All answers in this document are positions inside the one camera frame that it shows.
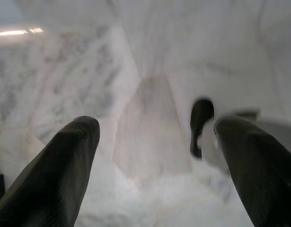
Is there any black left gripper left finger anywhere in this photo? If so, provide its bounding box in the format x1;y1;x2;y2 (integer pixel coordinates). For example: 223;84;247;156
0;115;100;227

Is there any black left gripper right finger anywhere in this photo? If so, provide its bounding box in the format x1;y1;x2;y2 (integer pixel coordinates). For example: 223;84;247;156
213;115;291;227

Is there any silver robot left leg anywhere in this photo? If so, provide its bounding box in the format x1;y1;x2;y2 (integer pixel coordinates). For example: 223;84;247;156
189;98;291;177

